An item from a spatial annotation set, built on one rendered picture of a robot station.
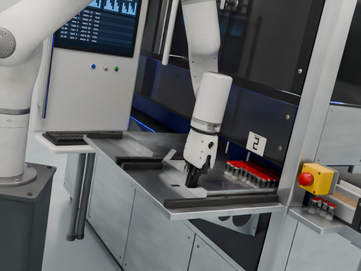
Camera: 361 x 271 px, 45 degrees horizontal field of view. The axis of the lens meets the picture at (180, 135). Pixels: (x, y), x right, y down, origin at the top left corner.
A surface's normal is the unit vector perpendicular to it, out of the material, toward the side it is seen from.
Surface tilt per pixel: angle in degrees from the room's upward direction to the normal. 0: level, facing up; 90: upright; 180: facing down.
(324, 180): 90
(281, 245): 90
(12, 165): 90
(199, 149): 89
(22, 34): 74
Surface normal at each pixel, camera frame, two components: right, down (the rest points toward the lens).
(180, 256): -0.85, -0.04
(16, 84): 0.49, -0.70
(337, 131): 0.50, 0.30
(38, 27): 0.57, 0.08
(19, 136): 0.83, 0.27
